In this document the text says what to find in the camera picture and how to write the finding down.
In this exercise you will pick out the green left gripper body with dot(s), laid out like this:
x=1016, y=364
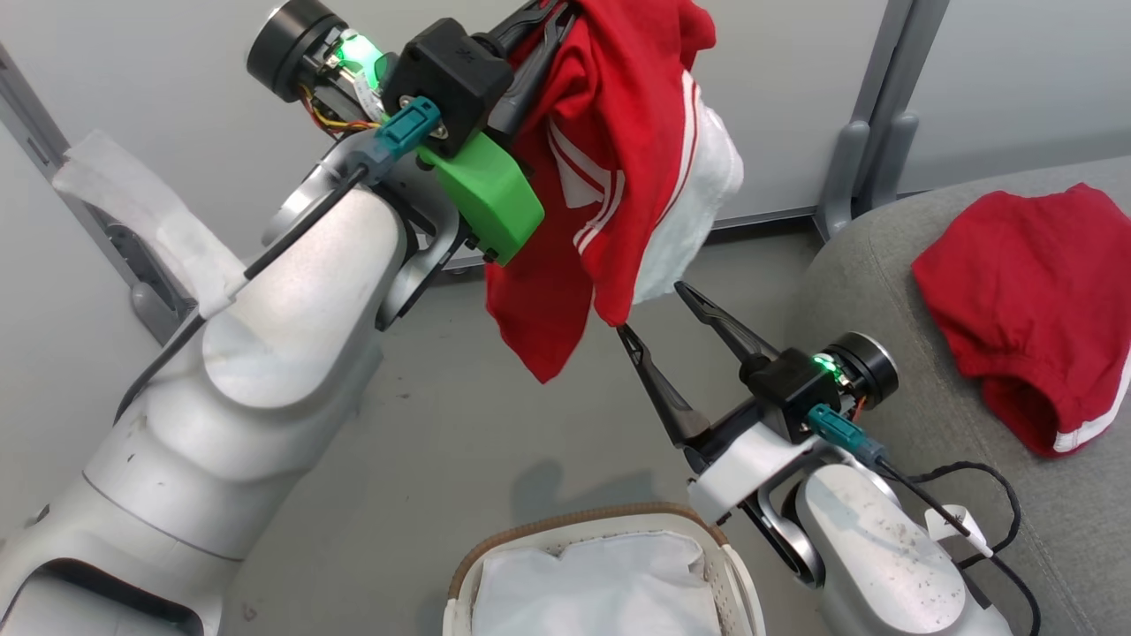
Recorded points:
x=486, y=194

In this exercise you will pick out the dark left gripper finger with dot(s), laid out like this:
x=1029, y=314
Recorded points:
x=535, y=88
x=521, y=26

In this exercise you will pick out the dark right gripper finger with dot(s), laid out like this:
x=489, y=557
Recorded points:
x=724, y=322
x=663, y=389

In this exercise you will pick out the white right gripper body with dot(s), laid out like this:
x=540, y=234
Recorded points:
x=751, y=464

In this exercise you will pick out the red white striped shirt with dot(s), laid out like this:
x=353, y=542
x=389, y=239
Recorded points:
x=610, y=150

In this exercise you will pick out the red shorts with white hem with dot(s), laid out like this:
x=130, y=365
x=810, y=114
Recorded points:
x=1025, y=300

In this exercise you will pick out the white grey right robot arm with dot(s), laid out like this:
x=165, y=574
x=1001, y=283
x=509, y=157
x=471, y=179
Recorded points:
x=875, y=548

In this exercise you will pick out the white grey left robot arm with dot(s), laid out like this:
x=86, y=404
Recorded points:
x=265, y=353

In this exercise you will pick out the grey fabric sofa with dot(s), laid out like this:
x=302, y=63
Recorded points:
x=892, y=265

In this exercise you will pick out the white basket with brown rim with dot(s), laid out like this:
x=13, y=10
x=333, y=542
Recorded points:
x=733, y=574

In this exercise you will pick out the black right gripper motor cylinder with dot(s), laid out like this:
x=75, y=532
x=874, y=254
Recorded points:
x=870, y=367

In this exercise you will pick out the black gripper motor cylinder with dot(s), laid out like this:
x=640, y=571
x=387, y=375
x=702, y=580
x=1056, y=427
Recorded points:
x=287, y=44
x=870, y=367

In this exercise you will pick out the small white tape tag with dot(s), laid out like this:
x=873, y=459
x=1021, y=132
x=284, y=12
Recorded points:
x=956, y=523

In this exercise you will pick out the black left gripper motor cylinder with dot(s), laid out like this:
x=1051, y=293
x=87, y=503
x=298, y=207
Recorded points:
x=287, y=44

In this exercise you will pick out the long white tape strip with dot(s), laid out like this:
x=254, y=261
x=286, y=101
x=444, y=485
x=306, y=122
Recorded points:
x=150, y=212

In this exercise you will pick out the grey curved partition foot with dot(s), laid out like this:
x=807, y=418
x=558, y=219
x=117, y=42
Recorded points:
x=157, y=314

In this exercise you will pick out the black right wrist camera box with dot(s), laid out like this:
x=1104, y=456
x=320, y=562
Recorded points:
x=791, y=393

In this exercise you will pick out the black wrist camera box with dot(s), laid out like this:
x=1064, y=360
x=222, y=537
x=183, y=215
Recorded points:
x=451, y=75
x=791, y=393

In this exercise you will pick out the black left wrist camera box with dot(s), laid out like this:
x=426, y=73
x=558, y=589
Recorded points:
x=451, y=75

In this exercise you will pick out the grey double partition post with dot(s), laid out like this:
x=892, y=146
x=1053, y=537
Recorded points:
x=901, y=62

